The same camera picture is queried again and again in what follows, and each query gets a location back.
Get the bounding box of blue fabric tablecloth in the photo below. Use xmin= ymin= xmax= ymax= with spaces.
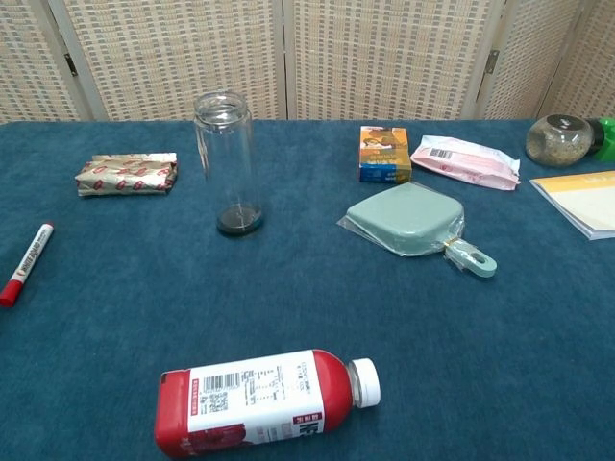
xmin=0 ymin=118 xmax=615 ymax=461

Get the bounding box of green dustpan in plastic wrap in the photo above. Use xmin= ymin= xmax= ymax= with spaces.
xmin=336 ymin=181 xmax=499 ymax=279

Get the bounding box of orange and blue carton box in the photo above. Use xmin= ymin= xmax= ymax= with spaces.
xmin=358 ymin=125 xmax=413 ymax=184

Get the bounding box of transparent glass bottle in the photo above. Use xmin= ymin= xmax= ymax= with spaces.
xmin=193 ymin=90 xmax=265 ymax=238

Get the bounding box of pink plastic packet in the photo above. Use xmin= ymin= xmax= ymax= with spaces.
xmin=409 ymin=134 xmax=522 ymax=192

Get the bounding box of red juice bottle white cap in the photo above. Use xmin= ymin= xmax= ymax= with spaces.
xmin=153 ymin=348 xmax=382 ymax=461

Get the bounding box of gold foil snack packet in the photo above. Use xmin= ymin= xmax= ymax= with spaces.
xmin=74 ymin=152 xmax=180 ymax=199

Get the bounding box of woven folding screen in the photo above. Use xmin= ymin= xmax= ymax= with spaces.
xmin=0 ymin=0 xmax=615 ymax=124

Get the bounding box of round glass jar black lid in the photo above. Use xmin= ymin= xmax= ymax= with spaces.
xmin=524 ymin=113 xmax=605 ymax=168

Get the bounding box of yellow and white notebook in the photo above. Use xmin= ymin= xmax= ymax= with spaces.
xmin=529 ymin=170 xmax=615 ymax=242

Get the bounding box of red whiteboard marker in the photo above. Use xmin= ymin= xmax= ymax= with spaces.
xmin=0 ymin=221 xmax=55 ymax=308

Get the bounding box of green toy brick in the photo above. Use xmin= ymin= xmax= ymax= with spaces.
xmin=594 ymin=116 xmax=615 ymax=162

